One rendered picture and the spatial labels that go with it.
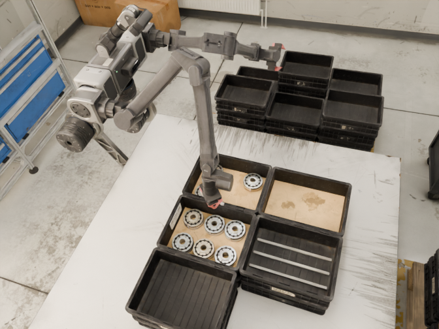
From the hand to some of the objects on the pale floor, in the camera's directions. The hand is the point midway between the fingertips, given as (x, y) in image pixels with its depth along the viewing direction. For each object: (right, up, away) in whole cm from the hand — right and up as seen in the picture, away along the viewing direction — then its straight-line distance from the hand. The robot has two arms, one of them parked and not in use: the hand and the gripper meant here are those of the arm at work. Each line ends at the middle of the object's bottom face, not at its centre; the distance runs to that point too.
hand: (211, 202), depth 163 cm
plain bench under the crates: (+15, -67, +82) cm, 107 cm away
